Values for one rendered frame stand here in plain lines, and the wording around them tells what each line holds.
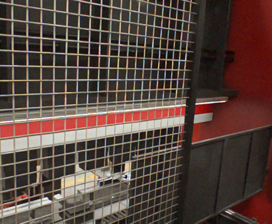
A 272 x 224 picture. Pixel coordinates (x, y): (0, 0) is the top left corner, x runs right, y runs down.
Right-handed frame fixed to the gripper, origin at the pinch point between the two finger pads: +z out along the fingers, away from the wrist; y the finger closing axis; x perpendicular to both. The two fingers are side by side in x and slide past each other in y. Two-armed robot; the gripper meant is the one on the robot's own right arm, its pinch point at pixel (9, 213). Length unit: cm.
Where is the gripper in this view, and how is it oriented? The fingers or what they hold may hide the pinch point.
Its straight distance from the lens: 197.6
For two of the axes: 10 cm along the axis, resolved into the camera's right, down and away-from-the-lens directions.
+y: 7.7, -0.9, -6.4
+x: 6.3, -0.9, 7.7
